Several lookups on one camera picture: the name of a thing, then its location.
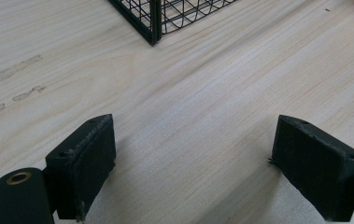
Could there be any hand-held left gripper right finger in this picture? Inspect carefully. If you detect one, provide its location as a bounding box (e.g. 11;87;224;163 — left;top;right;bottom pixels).
271;114;354;222

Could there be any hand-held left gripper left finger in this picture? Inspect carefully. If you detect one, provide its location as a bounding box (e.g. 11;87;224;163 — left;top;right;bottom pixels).
45;113;117;222

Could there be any black wire basket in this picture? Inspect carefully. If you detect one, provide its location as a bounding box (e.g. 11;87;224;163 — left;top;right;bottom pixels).
106;0;238;47

